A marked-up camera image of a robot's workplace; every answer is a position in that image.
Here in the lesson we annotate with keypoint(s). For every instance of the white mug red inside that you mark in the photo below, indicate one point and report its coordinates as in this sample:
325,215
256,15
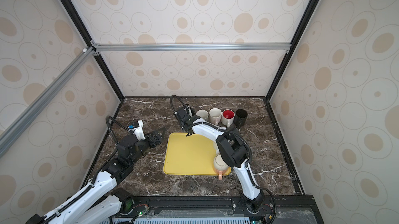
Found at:
227,118

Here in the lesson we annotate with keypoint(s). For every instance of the grey mug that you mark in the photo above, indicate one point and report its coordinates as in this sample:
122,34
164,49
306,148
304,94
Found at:
203,114

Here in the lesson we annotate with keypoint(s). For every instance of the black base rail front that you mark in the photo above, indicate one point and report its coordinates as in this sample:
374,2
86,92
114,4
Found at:
217,210

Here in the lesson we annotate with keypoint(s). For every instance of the peach mug cream base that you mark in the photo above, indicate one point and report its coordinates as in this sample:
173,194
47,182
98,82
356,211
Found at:
220,167

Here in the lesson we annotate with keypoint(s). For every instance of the black corner frame post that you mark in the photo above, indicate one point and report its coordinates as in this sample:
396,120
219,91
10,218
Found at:
84,33
309,10

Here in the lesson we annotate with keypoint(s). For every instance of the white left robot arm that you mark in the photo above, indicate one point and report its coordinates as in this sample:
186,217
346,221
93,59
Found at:
112,173

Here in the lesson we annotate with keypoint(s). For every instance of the black corner frame post left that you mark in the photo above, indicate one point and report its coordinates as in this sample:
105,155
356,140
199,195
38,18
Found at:
84,33

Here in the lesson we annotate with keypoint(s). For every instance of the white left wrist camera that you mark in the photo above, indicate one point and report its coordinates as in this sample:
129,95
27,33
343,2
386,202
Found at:
136,129

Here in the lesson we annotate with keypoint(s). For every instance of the yellow plastic tray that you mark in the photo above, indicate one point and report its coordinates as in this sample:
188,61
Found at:
190,155

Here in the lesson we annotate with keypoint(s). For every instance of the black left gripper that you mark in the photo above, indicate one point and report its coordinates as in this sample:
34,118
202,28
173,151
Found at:
158,140

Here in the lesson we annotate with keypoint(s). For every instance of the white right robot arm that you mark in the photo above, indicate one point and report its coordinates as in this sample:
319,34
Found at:
234,151

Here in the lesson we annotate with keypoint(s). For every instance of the black corner frame post right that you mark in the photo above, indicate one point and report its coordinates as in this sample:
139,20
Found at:
309,10

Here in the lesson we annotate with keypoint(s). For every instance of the black mug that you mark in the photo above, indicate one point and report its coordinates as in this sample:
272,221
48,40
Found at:
240,118

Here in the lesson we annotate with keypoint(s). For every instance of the speckled beige mug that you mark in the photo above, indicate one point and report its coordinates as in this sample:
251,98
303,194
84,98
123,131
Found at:
216,148

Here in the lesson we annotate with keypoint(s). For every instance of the horizontal aluminium rail back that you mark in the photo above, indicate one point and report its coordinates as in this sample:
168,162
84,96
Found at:
191,47

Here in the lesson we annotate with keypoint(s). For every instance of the diagonal aluminium rail left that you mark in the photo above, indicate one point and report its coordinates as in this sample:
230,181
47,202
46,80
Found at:
17,128

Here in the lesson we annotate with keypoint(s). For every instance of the pink mug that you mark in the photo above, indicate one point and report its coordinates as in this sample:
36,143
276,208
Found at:
215,115

